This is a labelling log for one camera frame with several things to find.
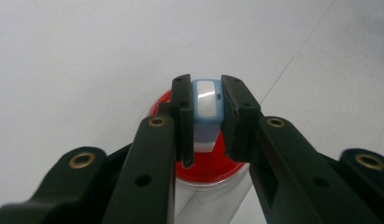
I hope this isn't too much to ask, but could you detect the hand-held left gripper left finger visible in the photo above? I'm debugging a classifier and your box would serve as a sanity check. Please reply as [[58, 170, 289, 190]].
[[100, 73, 195, 224]]

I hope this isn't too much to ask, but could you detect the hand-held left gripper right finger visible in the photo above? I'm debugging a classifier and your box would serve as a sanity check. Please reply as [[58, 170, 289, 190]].
[[220, 74, 381, 224]]

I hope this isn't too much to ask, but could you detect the round red ink pad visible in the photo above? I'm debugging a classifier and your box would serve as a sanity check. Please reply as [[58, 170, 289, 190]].
[[149, 89, 248, 188]]

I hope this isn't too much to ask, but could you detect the small blue white stamp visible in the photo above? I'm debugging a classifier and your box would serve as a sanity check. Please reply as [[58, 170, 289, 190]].
[[191, 77, 226, 154]]

